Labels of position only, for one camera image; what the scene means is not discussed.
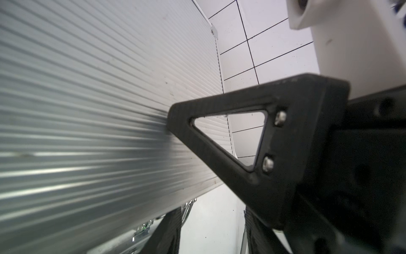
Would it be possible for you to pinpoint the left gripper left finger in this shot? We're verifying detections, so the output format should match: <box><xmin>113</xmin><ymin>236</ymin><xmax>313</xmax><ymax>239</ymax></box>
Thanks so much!
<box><xmin>140</xmin><ymin>207</ymin><xmax>182</xmax><ymax>254</ymax></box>

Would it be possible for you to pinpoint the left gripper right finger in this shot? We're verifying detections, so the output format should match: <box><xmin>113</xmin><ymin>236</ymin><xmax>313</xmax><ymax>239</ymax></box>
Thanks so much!
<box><xmin>245</xmin><ymin>206</ymin><xmax>289</xmax><ymax>254</ymax></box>

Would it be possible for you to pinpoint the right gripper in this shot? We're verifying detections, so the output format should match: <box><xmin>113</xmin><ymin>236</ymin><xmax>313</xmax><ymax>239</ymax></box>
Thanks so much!
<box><xmin>284</xmin><ymin>86</ymin><xmax>406</xmax><ymax>254</ymax></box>

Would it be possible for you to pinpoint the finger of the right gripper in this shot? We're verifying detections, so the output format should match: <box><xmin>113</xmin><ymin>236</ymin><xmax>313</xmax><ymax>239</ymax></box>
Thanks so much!
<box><xmin>167</xmin><ymin>74</ymin><xmax>351</xmax><ymax>229</ymax></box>

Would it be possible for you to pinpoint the silver poker case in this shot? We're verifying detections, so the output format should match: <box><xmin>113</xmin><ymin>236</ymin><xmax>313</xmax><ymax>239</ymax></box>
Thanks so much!
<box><xmin>1</xmin><ymin>1</ymin><xmax>223</xmax><ymax>254</ymax></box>

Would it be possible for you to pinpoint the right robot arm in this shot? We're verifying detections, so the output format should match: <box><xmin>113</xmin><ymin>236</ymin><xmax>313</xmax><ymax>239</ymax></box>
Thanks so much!
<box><xmin>167</xmin><ymin>1</ymin><xmax>406</xmax><ymax>254</ymax></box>

